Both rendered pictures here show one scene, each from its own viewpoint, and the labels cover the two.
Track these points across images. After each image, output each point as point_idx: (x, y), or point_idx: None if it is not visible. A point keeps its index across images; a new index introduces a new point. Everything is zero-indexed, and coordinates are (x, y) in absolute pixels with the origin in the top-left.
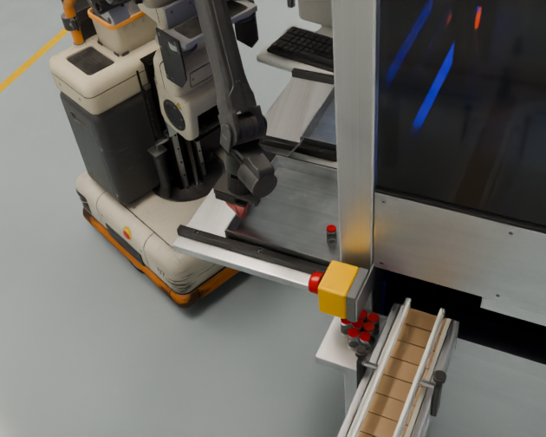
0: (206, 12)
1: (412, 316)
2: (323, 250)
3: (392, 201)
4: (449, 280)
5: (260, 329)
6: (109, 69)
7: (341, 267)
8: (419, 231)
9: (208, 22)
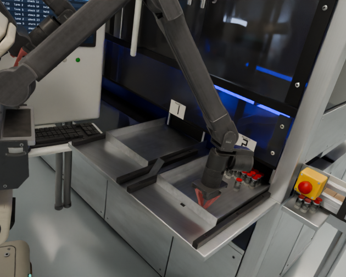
0: (199, 57)
1: None
2: (240, 194)
3: (324, 117)
4: (319, 150)
5: None
6: None
7: (307, 170)
8: (324, 128)
9: (201, 64)
